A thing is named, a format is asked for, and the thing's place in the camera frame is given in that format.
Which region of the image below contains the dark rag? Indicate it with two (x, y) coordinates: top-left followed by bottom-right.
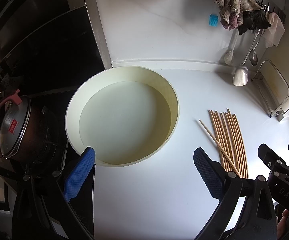
(238, 9), (271, 36)

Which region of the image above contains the blue silicone brush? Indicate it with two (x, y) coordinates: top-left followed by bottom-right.
(209, 14), (219, 27)

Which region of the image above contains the brown grey rag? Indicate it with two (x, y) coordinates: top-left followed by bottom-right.
(215, 0), (262, 30)

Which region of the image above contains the person right hand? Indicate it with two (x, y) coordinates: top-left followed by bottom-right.
(276, 209), (289, 239)

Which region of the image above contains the wooden chopstick four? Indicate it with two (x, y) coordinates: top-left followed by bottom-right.
(214, 111), (232, 171)

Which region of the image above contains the wooden chopstick ten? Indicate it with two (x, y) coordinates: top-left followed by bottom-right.
(231, 114), (247, 178)

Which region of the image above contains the steel cutting board rack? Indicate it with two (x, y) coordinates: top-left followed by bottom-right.
(251, 59), (289, 121)

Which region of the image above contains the wooden chopstick two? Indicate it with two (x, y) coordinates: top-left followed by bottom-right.
(208, 110), (226, 170)

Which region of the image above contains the pot with glass lid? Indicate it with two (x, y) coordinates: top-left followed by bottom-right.
(0, 90), (39, 159)

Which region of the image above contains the white dish brush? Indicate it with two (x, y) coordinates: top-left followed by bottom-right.
(224, 28), (239, 66)

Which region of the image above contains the wooden chopstick three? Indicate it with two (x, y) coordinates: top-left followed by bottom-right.
(212, 111), (230, 171)

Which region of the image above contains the wooden chopstick five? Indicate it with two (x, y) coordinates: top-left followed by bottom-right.
(217, 113), (230, 157)

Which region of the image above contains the steel ladle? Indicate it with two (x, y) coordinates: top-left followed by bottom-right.
(249, 29), (264, 67)

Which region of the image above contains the steel spatula turner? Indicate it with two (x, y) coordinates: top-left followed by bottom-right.
(233, 29), (262, 87)

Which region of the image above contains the white round basin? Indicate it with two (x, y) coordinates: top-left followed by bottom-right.
(65, 66), (180, 167)

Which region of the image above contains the white cloth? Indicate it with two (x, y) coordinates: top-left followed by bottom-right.
(263, 12), (285, 48)

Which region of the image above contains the wooden chopstick six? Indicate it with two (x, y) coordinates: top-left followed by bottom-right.
(220, 113), (238, 169)

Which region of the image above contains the wooden chopstick seven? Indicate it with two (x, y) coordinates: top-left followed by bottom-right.
(225, 113), (243, 176)

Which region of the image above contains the wooden chopstick one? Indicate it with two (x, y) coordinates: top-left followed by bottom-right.
(199, 119), (240, 176)

